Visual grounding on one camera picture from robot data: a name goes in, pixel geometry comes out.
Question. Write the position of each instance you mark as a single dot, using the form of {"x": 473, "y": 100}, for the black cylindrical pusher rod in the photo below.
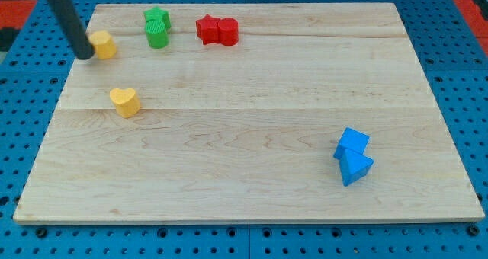
{"x": 72, "y": 27}

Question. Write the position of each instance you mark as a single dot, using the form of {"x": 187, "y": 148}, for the green cylinder block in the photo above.
{"x": 156, "y": 34}

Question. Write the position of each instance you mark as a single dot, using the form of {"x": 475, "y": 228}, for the yellow heart block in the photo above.
{"x": 126, "y": 101}

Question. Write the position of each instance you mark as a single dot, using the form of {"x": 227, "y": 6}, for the red star block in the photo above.
{"x": 207, "y": 29}

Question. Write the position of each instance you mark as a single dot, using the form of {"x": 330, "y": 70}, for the green star block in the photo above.
{"x": 158, "y": 14}

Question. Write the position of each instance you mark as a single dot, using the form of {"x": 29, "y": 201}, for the blue triangular prism block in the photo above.
{"x": 353, "y": 166}

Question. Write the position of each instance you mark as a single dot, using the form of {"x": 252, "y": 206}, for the light wooden board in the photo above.
{"x": 245, "y": 134}

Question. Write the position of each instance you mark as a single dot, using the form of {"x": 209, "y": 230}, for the red cylinder block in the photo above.
{"x": 228, "y": 29}

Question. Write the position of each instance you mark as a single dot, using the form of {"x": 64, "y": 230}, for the blue cube block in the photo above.
{"x": 353, "y": 140}

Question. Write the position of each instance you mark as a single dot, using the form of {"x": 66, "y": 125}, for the yellow hexagon block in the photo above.
{"x": 102, "y": 41}

